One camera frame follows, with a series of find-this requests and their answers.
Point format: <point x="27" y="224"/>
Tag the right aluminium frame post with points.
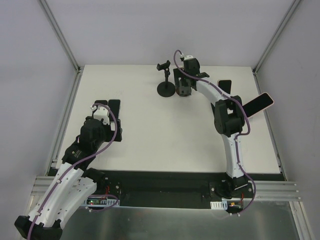
<point x="293" y="7"/>

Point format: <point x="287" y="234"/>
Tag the white cable duct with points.
<point x="101" y="202"/>
<point x="219" y="205"/>

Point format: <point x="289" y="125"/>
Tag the right white cable duct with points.
<point x="219" y="205"/>

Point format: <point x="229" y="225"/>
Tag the left aluminium frame post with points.
<point x="59" y="34"/>

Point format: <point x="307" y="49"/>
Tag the phone with clear case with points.
<point x="115" y="106"/>

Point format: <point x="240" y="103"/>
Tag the aluminium frame post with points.
<point x="59" y="34"/>
<point x="293" y="7"/>

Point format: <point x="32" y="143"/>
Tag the left white cable duct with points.
<point x="101" y="202"/>

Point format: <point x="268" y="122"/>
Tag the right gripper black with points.
<point x="177" y="77"/>

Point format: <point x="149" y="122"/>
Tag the black round base clamp stand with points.
<point x="166" y="88"/>

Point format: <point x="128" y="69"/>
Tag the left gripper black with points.
<point x="115" y="133"/>

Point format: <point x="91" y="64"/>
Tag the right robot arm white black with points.
<point x="229" y="119"/>

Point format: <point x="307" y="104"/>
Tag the brown round base phone stand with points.
<point x="183" y="86"/>

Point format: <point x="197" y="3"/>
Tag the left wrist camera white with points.
<point x="101" y="113"/>

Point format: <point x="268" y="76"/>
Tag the black phone dark case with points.
<point x="101" y="103"/>

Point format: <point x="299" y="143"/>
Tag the phone with pink case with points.
<point x="258" y="104"/>

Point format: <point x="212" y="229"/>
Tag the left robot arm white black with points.
<point x="73" y="183"/>

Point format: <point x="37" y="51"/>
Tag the phone with beige case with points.
<point x="225" y="85"/>

